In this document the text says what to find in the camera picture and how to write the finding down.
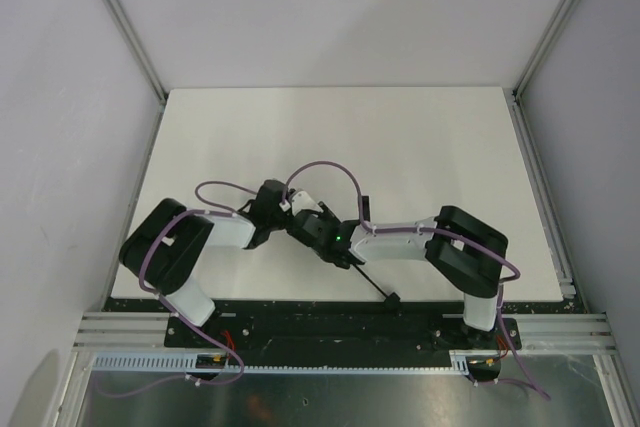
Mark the black folding umbrella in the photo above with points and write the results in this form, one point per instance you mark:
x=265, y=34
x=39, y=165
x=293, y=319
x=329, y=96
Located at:
x=391, y=301

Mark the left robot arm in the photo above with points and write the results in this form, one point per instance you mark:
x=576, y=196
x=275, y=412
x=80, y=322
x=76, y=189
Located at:
x=163, y=250

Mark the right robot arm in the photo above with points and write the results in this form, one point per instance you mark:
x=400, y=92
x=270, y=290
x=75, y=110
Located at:
x=469, y=253

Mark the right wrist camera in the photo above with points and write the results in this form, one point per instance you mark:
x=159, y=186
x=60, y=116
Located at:
x=297, y=201

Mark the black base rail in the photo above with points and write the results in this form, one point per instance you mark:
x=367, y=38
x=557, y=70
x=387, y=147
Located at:
x=341, y=334

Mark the grey cable duct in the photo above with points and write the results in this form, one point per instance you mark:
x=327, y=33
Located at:
x=192, y=363

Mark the left aluminium frame post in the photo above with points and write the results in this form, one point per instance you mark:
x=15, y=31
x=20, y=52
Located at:
x=135, y=46

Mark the aluminium frame post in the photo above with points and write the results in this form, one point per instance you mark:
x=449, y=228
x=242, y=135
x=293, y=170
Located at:
x=551, y=34
x=135, y=46

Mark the right aluminium frame post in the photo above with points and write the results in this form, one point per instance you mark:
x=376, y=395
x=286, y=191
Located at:
x=551, y=34

